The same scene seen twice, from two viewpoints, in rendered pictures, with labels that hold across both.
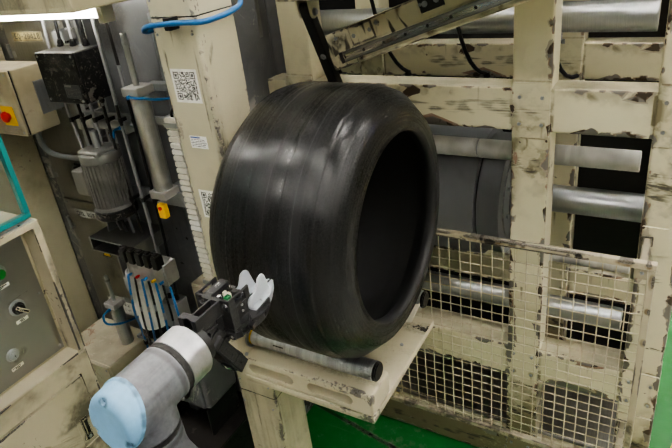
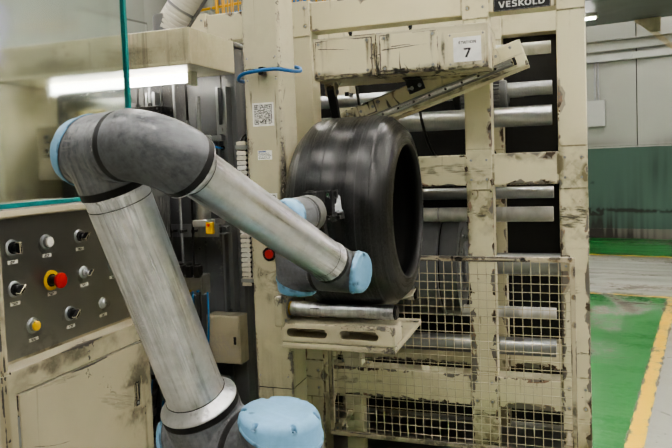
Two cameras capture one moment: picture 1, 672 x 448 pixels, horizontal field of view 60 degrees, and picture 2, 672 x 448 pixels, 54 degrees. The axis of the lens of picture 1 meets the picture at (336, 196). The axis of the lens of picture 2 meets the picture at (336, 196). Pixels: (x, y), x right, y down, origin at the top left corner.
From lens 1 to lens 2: 1.11 m
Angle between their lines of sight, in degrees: 26
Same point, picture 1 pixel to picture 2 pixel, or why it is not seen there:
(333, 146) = (378, 131)
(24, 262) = not seen: hidden behind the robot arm
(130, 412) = (299, 208)
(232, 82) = (291, 118)
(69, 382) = (133, 343)
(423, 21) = (411, 99)
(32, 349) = (113, 306)
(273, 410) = not seen: hidden behind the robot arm
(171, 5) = (263, 61)
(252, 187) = (325, 154)
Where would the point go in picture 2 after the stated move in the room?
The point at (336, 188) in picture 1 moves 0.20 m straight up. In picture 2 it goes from (382, 152) to (380, 81)
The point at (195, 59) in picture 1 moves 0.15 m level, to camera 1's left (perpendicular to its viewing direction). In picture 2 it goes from (274, 95) to (226, 95)
